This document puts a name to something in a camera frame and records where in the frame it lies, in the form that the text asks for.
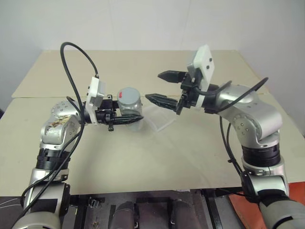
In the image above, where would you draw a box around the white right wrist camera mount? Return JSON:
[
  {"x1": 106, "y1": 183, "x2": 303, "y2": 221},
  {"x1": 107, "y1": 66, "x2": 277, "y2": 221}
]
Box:
[{"x1": 187, "y1": 44, "x2": 215, "y2": 109}]

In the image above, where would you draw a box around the glass jar with grey lid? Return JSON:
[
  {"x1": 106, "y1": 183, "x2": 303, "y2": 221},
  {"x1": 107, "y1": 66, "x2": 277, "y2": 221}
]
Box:
[{"x1": 116, "y1": 87, "x2": 143, "y2": 118}]

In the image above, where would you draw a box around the black table frame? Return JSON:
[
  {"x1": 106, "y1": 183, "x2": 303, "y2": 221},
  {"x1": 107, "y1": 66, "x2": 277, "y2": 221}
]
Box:
[{"x1": 69, "y1": 187, "x2": 244, "y2": 229}]

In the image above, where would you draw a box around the orange mat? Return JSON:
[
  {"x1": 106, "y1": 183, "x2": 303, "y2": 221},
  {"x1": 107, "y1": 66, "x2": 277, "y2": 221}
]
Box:
[{"x1": 228, "y1": 181, "x2": 305, "y2": 229}]

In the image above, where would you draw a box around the clear plastic box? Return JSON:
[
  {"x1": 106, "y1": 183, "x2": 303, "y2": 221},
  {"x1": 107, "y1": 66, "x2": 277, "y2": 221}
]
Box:
[{"x1": 126, "y1": 104, "x2": 174, "y2": 133}]

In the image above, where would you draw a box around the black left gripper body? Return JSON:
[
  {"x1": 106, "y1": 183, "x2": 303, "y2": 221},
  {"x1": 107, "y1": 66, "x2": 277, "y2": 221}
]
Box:
[{"x1": 95, "y1": 94, "x2": 119, "y2": 132}]

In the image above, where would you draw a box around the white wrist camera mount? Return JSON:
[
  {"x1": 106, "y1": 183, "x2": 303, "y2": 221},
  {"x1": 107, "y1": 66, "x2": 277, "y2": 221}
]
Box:
[
  {"x1": 85, "y1": 76, "x2": 107, "y2": 125},
  {"x1": 187, "y1": 44, "x2": 215, "y2": 109}
]

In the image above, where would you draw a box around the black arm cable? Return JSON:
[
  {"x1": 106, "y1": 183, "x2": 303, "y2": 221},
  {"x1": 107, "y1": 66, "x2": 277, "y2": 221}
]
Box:
[
  {"x1": 20, "y1": 42, "x2": 100, "y2": 215},
  {"x1": 194, "y1": 77, "x2": 269, "y2": 204}
]

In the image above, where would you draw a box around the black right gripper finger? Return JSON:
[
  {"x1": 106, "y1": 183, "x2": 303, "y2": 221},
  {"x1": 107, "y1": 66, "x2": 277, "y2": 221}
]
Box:
[
  {"x1": 157, "y1": 70, "x2": 187, "y2": 84},
  {"x1": 145, "y1": 93, "x2": 180, "y2": 113}
]

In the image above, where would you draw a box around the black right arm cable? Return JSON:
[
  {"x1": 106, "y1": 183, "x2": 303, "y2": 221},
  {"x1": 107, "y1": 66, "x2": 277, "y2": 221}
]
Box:
[{"x1": 194, "y1": 77, "x2": 269, "y2": 204}]

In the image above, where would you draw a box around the dark rounded shape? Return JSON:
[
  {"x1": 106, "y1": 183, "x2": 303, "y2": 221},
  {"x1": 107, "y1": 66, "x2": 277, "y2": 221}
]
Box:
[{"x1": 112, "y1": 201, "x2": 139, "y2": 229}]

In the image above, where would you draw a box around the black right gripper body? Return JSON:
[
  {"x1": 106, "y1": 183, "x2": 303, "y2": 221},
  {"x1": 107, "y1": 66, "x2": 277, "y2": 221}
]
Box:
[{"x1": 175, "y1": 72, "x2": 203, "y2": 116}]

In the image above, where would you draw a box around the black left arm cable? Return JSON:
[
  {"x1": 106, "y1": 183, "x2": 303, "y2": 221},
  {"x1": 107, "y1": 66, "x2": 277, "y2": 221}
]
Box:
[{"x1": 20, "y1": 42, "x2": 100, "y2": 215}]

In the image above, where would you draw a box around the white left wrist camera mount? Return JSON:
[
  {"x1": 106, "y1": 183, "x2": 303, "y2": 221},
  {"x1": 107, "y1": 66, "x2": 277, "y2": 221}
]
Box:
[{"x1": 85, "y1": 76, "x2": 107, "y2": 125}]

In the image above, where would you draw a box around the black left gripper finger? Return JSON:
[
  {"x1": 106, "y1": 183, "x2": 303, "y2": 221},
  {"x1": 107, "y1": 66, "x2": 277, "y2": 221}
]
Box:
[{"x1": 113, "y1": 114, "x2": 144, "y2": 125}]

